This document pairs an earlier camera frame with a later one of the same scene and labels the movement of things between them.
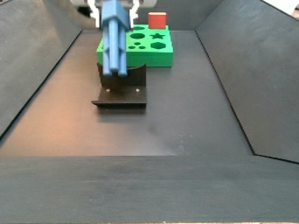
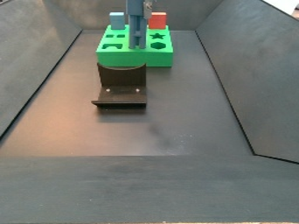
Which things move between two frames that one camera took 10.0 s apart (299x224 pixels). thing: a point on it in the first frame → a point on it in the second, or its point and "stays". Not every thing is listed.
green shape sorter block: x=149 y=46 stays
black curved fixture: x=123 y=92 stays
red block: x=157 y=20 stays
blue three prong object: x=117 y=25 → x=137 y=24
